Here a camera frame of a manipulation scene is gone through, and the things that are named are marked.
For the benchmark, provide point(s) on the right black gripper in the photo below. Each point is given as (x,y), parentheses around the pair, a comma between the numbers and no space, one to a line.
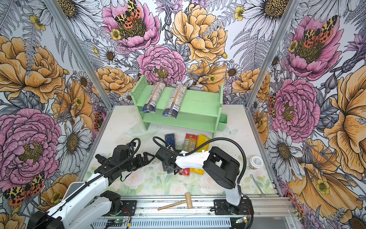
(165,166)

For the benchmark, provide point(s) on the clear tape roll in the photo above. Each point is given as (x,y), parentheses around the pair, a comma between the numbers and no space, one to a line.
(256,162)

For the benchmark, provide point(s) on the clear spaghetti bag white label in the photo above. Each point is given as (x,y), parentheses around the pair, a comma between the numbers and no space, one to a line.
(175,101)

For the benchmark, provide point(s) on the yellow spaghetti bag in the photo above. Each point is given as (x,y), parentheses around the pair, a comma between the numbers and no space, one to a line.
(200,140)

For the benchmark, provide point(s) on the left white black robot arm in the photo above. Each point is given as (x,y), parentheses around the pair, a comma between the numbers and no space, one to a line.
(92,199)

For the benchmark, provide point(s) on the thin metal rod tool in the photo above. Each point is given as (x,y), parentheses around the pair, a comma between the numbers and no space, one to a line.
(255,182)

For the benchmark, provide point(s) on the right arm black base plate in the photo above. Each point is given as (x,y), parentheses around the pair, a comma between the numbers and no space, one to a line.
(222,207)

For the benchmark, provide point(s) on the green wooden two-tier shelf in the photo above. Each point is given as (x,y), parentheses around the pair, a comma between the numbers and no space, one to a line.
(201,111)

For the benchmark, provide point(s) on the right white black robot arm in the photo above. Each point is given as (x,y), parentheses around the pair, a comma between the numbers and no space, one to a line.
(219,165)

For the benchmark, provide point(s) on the clear spaghetti bag dark end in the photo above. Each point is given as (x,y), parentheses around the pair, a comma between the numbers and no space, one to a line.
(150,105)

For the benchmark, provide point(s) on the red-ended clear spaghetti bag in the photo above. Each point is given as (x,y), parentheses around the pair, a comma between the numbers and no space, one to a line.
(188,145)

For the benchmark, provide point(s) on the small wooden mallet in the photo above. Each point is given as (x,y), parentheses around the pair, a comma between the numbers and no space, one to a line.
(187,201)

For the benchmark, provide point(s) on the blue Barilla spaghetti bag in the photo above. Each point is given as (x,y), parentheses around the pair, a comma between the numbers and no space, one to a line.
(170,141)

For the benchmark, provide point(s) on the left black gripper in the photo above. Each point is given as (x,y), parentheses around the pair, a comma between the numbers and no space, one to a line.
(140,163)

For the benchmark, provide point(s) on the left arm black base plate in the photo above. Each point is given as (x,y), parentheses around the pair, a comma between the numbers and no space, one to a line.
(122,208)

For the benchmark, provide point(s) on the black handheld remote device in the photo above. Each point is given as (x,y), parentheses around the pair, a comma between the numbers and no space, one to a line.
(101,159)

